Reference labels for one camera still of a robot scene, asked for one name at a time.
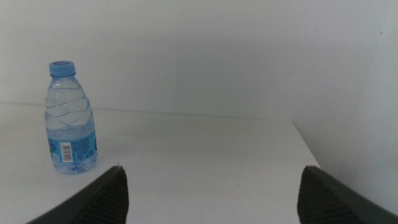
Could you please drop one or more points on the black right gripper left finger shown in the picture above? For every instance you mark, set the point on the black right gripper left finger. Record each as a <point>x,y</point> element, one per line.
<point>102,199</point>

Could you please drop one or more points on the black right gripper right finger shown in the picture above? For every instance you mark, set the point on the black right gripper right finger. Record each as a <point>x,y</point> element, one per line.
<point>323,199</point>

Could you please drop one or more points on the clear water bottle blue cap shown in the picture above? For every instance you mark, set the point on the clear water bottle blue cap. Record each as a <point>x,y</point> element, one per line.
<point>70,124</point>

